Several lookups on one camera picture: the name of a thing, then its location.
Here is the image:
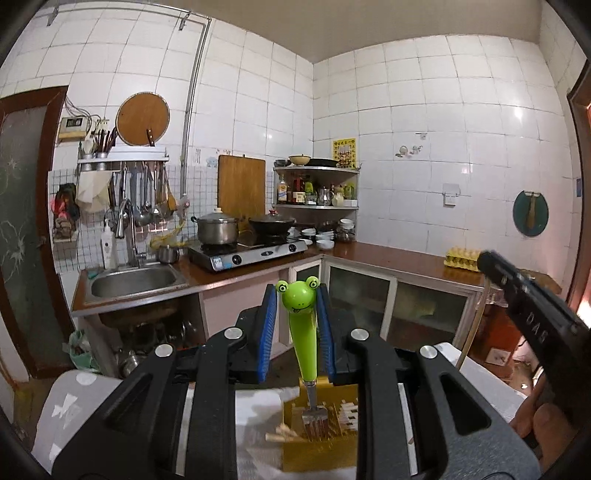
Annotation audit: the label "yellow egg carton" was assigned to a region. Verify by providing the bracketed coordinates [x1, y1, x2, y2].
[443, 246, 484, 271]

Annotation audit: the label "red hanging scrubber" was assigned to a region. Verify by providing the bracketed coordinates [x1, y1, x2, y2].
[52, 183, 80, 244]

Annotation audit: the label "round wooden board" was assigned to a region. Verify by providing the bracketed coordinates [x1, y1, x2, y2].
[115, 91, 171, 147]

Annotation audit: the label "metal corner shelf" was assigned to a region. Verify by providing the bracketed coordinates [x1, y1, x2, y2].
[272, 165, 360, 241]

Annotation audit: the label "beige hanging cloth bag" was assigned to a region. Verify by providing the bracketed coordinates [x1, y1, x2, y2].
[76, 171, 113, 213]

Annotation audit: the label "person's right hand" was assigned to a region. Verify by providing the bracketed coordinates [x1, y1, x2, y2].
[510, 378, 573, 452]

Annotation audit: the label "white soap bottle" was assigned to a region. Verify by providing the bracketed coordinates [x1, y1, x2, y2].
[100, 219, 117, 270]

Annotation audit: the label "green plastic bag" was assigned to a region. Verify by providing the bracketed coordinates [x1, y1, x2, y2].
[69, 329, 101, 373]

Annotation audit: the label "wooden handled peeler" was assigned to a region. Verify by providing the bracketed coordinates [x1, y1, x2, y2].
[524, 189, 541, 230]

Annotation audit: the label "green round board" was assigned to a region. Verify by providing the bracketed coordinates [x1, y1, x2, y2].
[512, 189, 550, 237]

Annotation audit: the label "brown door with frosted glass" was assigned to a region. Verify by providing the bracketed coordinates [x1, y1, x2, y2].
[0, 85, 78, 380]

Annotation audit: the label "group of white bowls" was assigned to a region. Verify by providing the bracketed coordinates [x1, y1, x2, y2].
[295, 226, 336, 251]

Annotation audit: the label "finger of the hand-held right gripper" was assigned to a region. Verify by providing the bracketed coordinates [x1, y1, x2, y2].
[477, 250, 533, 305]

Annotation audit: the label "yellow utensil holder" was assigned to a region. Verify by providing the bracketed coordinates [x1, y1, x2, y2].
[281, 376, 362, 472]

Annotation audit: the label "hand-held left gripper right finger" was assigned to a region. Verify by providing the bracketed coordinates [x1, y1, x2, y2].
[316, 283, 542, 480]

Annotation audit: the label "steel pots under sink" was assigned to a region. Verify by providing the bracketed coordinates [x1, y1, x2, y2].
[115, 318, 205, 378]

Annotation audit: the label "green frog handled fork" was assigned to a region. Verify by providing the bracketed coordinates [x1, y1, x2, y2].
[275, 275, 334, 440]

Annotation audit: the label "grey patterned tablecloth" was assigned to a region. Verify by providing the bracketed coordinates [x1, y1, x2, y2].
[31, 342, 529, 474]

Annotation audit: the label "yellow wall poster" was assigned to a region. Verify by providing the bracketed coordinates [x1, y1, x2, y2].
[331, 137, 358, 168]

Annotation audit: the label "black wok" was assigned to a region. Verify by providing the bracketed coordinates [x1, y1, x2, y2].
[248, 209, 297, 239]

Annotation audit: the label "metal wall utensil rack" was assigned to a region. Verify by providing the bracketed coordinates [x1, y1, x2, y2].
[76, 147, 171, 173]

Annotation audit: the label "white wall device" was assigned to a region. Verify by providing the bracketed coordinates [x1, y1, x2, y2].
[57, 115, 91, 142]

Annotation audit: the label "steel faucet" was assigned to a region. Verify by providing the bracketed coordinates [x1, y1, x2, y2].
[113, 198, 148, 268]

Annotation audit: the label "row of hanging steel ladles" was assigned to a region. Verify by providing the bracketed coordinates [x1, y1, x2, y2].
[108, 161, 179, 228]

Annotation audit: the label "steel pot with lid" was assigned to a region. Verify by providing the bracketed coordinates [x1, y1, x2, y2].
[190, 208, 241, 246]

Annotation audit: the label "rectangular wooden cutting board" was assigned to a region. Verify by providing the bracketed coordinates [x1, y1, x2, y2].
[217, 154, 267, 223]

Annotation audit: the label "white cabinet with glass doors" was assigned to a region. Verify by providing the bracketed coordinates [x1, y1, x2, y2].
[320, 255, 485, 361]

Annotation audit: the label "steel sink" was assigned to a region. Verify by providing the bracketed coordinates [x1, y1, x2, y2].
[82, 263, 191, 302]

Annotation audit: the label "cutlery holder with knives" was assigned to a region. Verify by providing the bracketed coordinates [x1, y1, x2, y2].
[80, 128, 117, 160]

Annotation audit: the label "metal wall pipe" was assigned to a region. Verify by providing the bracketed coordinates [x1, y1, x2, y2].
[179, 11, 212, 209]

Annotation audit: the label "steel gas stove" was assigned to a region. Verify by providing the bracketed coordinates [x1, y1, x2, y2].
[187, 237, 309, 273]

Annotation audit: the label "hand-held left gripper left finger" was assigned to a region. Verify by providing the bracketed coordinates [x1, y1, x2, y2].
[51, 283, 279, 480]

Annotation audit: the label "corner shelf with bottles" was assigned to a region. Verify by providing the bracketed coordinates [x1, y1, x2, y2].
[276, 174, 359, 208]

